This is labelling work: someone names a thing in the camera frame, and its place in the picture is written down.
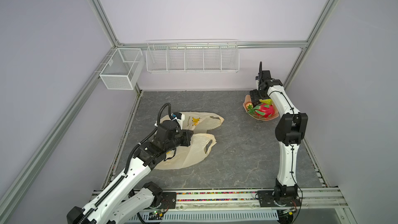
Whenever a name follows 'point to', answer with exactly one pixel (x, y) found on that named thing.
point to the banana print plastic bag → (202, 142)
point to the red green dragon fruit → (265, 110)
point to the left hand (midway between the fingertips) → (193, 134)
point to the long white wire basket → (193, 56)
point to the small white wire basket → (123, 69)
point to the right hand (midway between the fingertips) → (261, 96)
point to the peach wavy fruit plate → (247, 99)
